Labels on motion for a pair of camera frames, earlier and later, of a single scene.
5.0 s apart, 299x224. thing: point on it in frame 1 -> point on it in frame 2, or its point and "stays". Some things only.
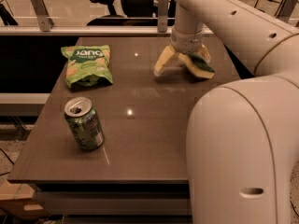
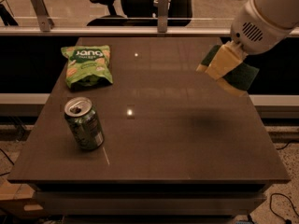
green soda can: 84,122 stays
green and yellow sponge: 197,66 -> 238,82
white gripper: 187,42 -> 256,35
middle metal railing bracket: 163,9 stays
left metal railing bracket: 46,21 stays
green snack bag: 87,64 stays
